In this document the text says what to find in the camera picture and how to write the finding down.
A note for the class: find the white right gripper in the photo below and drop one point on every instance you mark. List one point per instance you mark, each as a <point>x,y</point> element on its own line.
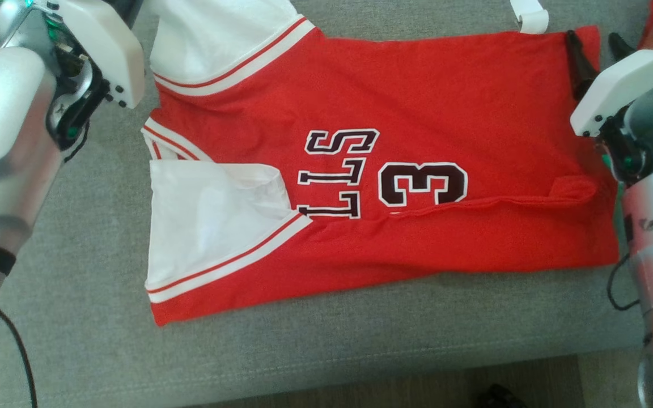
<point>627,79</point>

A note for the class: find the grey sofa seat cushion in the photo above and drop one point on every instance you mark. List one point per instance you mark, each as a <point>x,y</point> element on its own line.
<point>105,340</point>

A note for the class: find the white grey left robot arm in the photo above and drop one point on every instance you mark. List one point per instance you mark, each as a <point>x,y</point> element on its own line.
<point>3,130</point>

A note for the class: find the red white basketball jersey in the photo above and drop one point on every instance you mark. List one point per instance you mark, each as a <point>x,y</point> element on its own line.
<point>417,102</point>

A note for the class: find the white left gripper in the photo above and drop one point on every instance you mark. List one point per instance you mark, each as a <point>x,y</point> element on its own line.
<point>105,45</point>

